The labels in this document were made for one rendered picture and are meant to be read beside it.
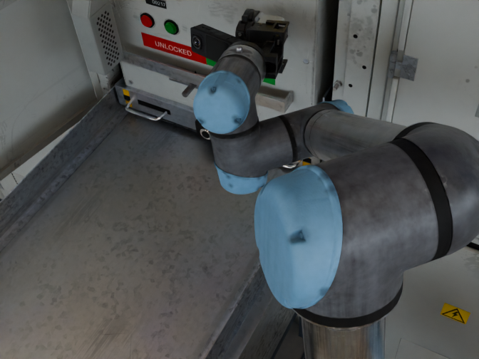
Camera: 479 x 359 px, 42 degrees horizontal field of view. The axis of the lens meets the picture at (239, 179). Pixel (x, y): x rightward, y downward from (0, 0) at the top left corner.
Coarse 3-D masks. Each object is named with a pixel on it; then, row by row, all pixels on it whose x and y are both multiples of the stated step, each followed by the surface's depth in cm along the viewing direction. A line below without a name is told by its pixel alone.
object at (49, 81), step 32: (0, 0) 122; (32, 0) 130; (64, 0) 137; (0, 32) 127; (32, 32) 134; (64, 32) 141; (0, 64) 131; (32, 64) 138; (64, 64) 145; (0, 96) 135; (32, 96) 142; (64, 96) 150; (96, 96) 155; (0, 128) 138; (32, 128) 146; (64, 128) 151; (0, 160) 143
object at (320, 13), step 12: (324, 0) 107; (336, 0) 113; (324, 12) 109; (336, 12) 115; (324, 24) 111; (336, 24) 118; (324, 36) 114; (324, 48) 116; (324, 60) 118; (324, 72) 121; (324, 84) 124
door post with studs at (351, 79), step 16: (352, 0) 101; (368, 0) 100; (352, 16) 103; (368, 16) 102; (336, 32) 108; (352, 32) 106; (368, 32) 104; (336, 48) 110; (352, 48) 108; (368, 48) 106; (336, 64) 113; (352, 64) 110; (368, 64) 109; (336, 80) 115; (352, 80) 113; (368, 80) 111; (336, 96) 118; (352, 96) 116
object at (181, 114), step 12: (120, 84) 149; (120, 96) 151; (144, 96) 146; (156, 96) 145; (144, 108) 149; (156, 108) 147; (168, 108) 145; (180, 108) 142; (192, 108) 141; (180, 120) 146; (192, 120) 143
